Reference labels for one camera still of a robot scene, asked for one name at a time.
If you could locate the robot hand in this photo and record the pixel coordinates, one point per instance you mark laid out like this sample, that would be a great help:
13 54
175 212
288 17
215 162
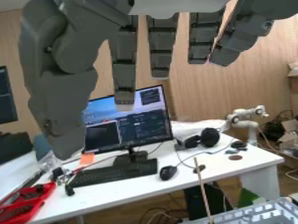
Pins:
61 50

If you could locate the blue chair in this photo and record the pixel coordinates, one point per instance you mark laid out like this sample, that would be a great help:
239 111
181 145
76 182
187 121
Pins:
41 146

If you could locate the small white jointed device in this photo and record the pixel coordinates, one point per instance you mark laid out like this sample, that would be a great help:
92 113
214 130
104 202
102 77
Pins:
242 117

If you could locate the red tray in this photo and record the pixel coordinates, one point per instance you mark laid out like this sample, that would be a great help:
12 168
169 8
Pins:
24 203

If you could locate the black computer mouse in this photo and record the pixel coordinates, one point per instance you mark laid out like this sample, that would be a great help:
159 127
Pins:
167 172

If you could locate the thin stick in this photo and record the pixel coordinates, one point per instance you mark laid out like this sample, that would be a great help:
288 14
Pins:
203 196

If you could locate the orange sticky note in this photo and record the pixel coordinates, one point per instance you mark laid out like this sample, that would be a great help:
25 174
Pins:
86 158

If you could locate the black bag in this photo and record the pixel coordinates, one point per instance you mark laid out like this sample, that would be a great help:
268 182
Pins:
13 148

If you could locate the black keyboard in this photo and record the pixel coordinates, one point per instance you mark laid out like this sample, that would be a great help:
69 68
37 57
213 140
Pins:
110 173

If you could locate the white desk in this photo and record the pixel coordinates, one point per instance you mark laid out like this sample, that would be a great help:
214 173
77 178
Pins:
133 196

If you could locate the computer monitor with stand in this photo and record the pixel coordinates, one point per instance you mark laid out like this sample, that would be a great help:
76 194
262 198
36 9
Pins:
141 123

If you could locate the black headphones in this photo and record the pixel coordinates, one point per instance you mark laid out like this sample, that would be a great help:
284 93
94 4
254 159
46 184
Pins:
209 137

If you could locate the dark computer screen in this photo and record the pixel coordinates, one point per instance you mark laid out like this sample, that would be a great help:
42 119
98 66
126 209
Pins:
6 96

